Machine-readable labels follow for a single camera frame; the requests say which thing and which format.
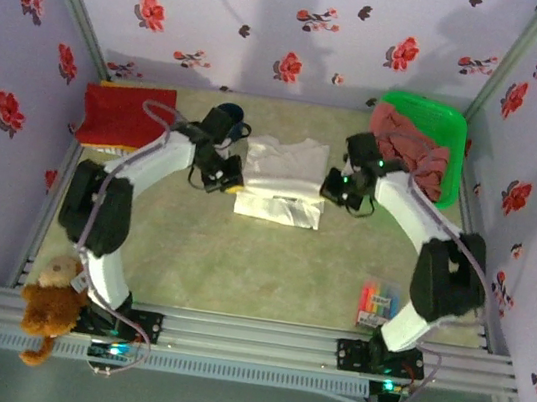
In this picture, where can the left controller circuit board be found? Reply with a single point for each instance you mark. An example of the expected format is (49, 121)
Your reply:
(112, 350)

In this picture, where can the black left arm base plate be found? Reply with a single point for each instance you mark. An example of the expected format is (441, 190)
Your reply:
(149, 325)

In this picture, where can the red folded t-shirt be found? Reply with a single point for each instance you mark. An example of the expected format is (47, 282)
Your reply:
(120, 113)

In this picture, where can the brown plush monkey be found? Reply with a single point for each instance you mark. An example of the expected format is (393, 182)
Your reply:
(50, 310)

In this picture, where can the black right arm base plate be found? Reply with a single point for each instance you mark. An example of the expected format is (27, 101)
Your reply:
(351, 355)

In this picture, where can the green plastic basket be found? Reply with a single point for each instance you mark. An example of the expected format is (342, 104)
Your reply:
(449, 122)

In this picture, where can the dark teal mug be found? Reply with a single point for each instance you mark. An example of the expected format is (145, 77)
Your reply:
(238, 115)

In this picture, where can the right controller circuit board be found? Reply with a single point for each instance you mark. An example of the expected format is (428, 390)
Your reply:
(389, 387)

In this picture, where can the aluminium back rail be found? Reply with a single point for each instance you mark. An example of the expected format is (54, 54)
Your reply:
(289, 99)

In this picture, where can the controller circuit board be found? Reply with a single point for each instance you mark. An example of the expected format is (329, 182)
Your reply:
(389, 387)
(112, 350)

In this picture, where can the white t-shirt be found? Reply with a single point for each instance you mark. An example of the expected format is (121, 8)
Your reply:
(281, 183)

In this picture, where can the grey striped folded t-shirt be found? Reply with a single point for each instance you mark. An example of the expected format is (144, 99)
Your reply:
(109, 151)

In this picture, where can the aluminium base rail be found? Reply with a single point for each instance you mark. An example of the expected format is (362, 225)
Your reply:
(253, 335)

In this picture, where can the pack of coloured markers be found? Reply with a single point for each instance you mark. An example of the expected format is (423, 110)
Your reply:
(378, 303)

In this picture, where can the dusty pink t-shirt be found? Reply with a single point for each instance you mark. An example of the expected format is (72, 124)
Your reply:
(406, 125)

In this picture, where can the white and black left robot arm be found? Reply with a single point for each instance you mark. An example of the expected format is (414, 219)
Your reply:
(164, 157)

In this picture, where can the aluminium frame post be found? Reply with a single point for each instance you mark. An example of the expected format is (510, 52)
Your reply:
(514, 61)
(74, 0)

